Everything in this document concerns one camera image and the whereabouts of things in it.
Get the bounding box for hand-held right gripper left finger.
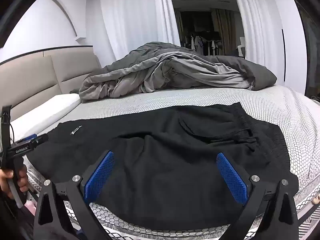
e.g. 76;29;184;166
33;150;115;240

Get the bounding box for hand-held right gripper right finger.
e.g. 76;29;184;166
216;152;298;240

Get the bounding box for black pants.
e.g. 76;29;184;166
26;102;299;232

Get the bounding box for person's left hand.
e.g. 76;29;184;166
0;165;29;200

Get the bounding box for white pillow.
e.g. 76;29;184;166
10;93;82;140

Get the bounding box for beige padded headboard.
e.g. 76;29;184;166
0;45;100;123

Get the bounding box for bed with honeycomb sheet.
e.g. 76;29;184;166
10;84;320;240

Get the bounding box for striped floor rug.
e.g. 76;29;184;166
295;215;320;240

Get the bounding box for grey duvet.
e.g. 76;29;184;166
79;42;277;102

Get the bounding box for white chair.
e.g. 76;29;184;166
237;37;247;59

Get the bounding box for clothes rack with garments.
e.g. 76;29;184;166
184;31;223;55

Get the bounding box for brown curtain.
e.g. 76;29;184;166
211;9;235;55

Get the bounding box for white curtain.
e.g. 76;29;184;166
229;0;273;64
99;0;181;62

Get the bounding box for white wardrobe with black handle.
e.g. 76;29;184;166
269;0;307;94

